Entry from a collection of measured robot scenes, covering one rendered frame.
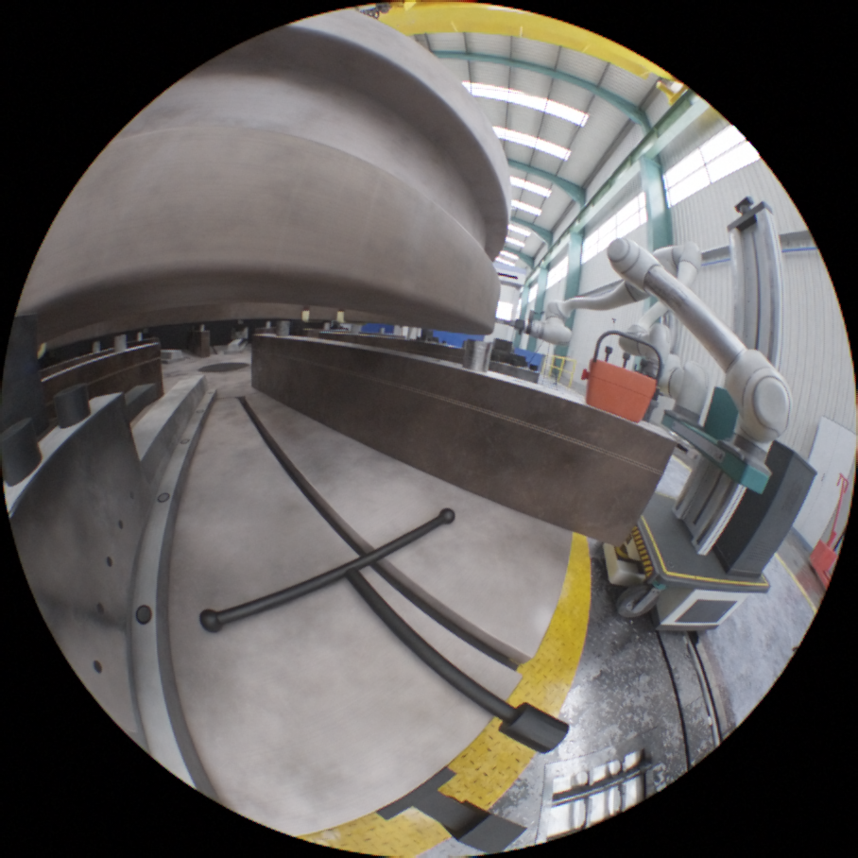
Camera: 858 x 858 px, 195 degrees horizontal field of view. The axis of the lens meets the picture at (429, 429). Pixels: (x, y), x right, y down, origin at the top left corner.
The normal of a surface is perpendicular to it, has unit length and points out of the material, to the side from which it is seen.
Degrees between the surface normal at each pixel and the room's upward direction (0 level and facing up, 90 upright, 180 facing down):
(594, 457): 90
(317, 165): 90
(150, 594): 0
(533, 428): 90
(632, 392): 97
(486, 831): 0
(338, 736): 0
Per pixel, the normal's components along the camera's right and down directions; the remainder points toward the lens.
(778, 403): -0.91, 0.07
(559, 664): 0.16, -0.92
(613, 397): -0.55, 0.33
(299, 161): 0.72, 0.36
